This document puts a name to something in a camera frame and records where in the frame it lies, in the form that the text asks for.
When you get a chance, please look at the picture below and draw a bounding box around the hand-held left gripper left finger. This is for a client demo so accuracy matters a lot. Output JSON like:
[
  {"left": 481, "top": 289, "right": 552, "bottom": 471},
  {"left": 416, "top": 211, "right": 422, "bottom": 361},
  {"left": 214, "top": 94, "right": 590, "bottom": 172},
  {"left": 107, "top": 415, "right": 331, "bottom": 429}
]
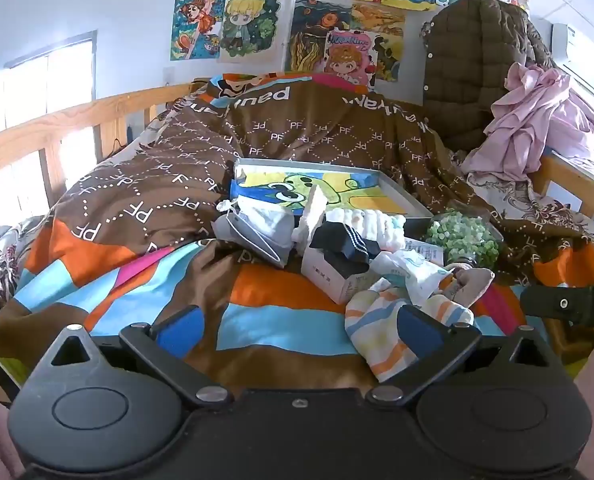
[{"left": 40, "top": 305, "right": 233, "bottom": 407}]

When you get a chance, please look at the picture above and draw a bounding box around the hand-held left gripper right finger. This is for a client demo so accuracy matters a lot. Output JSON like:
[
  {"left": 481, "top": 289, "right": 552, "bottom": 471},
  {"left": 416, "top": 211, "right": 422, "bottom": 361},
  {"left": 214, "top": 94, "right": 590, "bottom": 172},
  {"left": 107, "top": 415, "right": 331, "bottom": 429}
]
[{"left": 366, "top": 305, "right": 558, "bottom": 406}]

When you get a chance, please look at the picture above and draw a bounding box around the orange blue striped sock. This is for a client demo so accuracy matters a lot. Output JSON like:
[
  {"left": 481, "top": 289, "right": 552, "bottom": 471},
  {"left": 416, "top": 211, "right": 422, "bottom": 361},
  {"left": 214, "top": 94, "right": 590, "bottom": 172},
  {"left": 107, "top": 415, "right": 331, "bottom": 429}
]
[{"left": 344, "top": 287, "right": 475, "bottom": 383}]

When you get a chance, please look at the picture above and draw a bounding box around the white light blue sock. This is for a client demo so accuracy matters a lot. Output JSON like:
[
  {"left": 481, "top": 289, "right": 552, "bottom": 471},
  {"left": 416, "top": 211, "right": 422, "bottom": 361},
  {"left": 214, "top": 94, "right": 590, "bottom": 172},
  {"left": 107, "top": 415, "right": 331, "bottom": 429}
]
[{"left": 374, "top": 251, "right": 454, "bottom": 307}]

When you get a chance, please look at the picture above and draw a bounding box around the beige printed sock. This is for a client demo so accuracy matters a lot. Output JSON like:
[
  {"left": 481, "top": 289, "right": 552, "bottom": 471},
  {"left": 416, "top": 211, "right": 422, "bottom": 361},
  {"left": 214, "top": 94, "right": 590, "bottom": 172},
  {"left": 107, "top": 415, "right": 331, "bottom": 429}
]
[{"left": 447, "top": 266, "right": 495, "bottom": 307}]

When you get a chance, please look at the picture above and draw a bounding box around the navy sock with white stripes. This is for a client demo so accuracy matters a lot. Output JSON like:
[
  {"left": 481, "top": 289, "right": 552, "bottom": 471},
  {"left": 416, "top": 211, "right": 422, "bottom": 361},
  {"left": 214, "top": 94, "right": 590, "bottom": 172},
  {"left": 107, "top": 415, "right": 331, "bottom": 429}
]
[{"left": 309, "top": 221, "right": 380, "bottom": 266}]

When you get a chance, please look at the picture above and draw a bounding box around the grey white sock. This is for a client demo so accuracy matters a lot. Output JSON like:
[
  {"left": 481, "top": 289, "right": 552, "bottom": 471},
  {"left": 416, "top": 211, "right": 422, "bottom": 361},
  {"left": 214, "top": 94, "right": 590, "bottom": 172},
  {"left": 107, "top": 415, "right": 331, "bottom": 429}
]
[{"left": 212, "top": 199, "right": 295, "bottom": 268}]

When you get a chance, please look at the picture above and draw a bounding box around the grey metal tray with painting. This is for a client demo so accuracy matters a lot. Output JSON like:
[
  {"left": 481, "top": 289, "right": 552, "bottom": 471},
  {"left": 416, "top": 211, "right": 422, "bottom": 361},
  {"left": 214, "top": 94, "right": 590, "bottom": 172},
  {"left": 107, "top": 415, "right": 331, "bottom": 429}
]
[{"left": 229, "top": 157, "right": 434, "bottom": 233}]

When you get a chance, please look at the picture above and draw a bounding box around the white cloth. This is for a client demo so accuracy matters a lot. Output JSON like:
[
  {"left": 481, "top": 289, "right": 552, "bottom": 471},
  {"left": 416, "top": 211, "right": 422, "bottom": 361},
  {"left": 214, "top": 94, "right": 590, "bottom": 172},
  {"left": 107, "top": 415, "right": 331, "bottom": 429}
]
[{"left": 292, "top": 184, "right": 329, "bottom": 243}]

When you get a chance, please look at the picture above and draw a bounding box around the white blue cardboard box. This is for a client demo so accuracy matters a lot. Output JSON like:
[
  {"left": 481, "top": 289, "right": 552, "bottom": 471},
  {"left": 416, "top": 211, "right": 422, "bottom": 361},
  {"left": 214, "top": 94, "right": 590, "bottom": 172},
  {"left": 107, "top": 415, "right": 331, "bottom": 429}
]
[{"left": 406, "top": 239, "right": 445, "bottom": 266}]

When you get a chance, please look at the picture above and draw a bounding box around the green and white fluffy sock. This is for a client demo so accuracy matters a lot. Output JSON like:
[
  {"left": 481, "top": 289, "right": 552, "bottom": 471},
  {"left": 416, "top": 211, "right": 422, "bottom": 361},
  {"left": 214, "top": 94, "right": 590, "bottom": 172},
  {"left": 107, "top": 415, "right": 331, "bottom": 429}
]
[{"left": 424, "top": 210, "right": 502, "bottom": 269}]

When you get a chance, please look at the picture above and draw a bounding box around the orange white cardboard box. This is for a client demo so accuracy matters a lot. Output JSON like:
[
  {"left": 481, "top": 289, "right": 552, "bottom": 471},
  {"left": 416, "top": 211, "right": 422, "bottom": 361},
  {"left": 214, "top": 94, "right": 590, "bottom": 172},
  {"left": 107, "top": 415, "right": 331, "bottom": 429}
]
[{"left": 301, "top": 247, "right": 379, "bottom": 305}]

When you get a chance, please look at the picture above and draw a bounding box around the pink cloth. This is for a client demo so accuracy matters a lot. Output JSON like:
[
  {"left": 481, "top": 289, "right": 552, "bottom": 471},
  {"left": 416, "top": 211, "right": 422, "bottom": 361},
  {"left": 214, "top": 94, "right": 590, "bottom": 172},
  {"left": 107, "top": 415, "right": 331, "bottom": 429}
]
[{"left": 462, "top": 62, "right": 594, "bottom": 183}]

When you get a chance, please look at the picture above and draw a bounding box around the brown printed blanket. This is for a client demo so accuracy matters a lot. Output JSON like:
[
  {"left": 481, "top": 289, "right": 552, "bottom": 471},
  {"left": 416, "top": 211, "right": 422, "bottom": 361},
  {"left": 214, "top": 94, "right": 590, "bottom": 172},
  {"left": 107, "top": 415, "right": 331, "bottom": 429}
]
[{"left": 0, "top": 72, "right": 594, "bottom": 401}]

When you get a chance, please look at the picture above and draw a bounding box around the brown quilted jacket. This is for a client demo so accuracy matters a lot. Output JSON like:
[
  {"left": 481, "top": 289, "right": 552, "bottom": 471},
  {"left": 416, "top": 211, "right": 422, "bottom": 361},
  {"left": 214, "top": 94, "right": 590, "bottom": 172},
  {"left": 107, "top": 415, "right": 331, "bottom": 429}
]
[{"left": 421, "top": 0, "right": 558, "bottom": 151}]

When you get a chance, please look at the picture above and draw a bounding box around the white air conditioner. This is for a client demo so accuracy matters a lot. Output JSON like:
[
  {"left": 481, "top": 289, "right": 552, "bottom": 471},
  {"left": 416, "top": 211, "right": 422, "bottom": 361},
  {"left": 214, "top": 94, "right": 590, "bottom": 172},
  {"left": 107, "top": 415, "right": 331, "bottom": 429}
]
[{"left": 551, "top": 22, "right": 594, "bottom": 68}]

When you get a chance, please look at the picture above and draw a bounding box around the pink-bordered girl poster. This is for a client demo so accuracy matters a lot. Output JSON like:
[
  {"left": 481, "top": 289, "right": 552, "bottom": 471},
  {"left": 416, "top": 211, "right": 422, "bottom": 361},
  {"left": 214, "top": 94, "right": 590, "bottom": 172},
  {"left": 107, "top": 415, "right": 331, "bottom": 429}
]
[{"left": 323, "top": 30, "right": 378, "bottom": 87}]

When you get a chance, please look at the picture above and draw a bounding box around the window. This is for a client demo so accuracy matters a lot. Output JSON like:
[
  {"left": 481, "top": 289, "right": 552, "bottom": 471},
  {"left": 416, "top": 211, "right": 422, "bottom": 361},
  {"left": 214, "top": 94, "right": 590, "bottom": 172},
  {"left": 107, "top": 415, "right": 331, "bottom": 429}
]
[{"left": 0, "top": 30, "right": 100, "bottom": 231}]

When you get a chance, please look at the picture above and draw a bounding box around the orange-haired girl blue poster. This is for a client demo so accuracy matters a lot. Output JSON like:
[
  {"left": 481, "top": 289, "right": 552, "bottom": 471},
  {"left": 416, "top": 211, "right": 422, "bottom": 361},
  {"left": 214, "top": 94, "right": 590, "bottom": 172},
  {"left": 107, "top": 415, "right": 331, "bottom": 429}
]
[{"left": 171, "top": 0, "right": 227, "bottom": 62}]

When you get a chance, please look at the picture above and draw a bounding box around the orange yellow painting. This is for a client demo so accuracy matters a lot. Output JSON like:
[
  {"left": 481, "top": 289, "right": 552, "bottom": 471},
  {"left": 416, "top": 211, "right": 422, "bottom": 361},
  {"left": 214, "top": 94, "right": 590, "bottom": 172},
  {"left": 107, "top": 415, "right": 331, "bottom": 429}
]
[{"left": 352, "top": 2, "right": 407, "bottom": 83}]

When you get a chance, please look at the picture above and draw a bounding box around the blond boy green poster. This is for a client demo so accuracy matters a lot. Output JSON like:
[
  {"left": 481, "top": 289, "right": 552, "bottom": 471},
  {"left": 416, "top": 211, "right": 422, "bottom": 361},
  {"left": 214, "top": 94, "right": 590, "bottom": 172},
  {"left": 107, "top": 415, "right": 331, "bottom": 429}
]
[{"left": 218, "top": 0, "right": 285, "bottom": 63}]

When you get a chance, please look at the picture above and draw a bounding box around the dark blue swirl painting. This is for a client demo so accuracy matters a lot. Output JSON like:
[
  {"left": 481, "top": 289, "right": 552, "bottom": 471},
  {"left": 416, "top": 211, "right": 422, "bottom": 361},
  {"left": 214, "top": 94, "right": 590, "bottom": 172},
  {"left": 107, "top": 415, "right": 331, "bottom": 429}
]
[{"left": 289, "top": 0, "right": 355, "bottom": 73}]

